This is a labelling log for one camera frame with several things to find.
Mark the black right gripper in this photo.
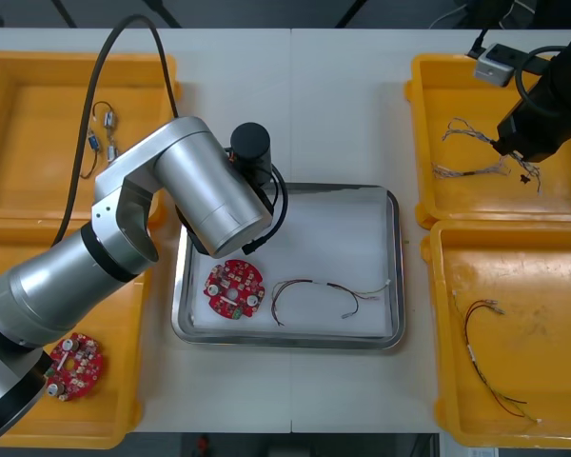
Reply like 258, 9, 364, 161
491, 82, 571, 164

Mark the white cable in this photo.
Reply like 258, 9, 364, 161
427, 0, 541, 30

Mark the grey-white twisted wire harness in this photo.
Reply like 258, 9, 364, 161
441, 117, 544, 194
430, 158, 513, 181

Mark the yellow-orange plastic bin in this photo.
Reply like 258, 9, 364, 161
420, 219, 571, 451
0, 50, 183, 230
404, 53, 571, 230
0, 216, 161, 451

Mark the steel tray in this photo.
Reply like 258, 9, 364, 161
170, 182, 406, 351

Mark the round red circuit board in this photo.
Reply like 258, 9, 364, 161
204, 258, 266, 325
46, 331, 104, 403

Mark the red black green wire harness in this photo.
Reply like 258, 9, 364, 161
451, 288, 542, 426
270, 278, 392, 328

